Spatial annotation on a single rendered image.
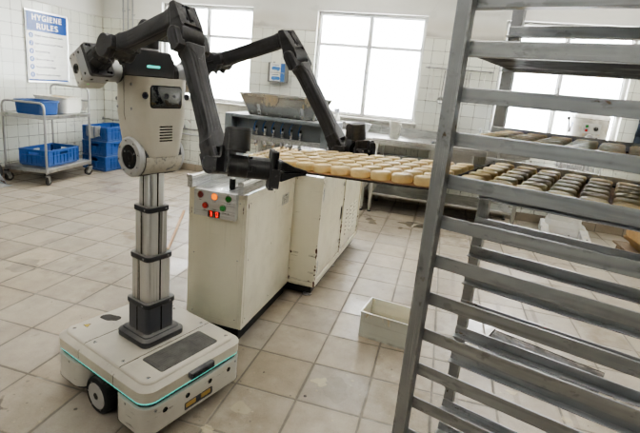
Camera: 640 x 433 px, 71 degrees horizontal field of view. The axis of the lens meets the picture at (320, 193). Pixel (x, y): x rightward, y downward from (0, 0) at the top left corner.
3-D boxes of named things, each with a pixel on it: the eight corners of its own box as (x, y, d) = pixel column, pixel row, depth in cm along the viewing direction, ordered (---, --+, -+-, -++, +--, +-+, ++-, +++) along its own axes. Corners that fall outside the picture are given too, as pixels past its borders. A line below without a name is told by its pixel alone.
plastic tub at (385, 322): (415, 333, 273) (419, 309, 269) (407, 351, 253) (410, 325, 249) (369, 320, 284) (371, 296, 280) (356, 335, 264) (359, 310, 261)
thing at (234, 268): (242, 283, 319) (249, 158, 298) (287, 293, 310) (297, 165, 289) (185, 330, 253) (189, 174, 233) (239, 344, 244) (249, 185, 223)
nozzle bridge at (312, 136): (245, 157, 335) (247, 110, 327) (338, 170, 315) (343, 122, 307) (222, 163, 304) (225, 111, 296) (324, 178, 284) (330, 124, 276)
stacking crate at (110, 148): (112, 148, 676) (112, 135, 671) (135, 152, 666) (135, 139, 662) (82, 153, 619) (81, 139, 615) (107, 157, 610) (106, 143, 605)
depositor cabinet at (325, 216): (284, 229, 442) (290, 145, 423) (355, 243, 423) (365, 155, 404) (218, 278, 323) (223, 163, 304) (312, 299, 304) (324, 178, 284)
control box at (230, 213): (196, 212, 236) (197, 186, 233) (237, 220, 230) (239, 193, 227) (192, 213, 233) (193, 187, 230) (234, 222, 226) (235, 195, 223)
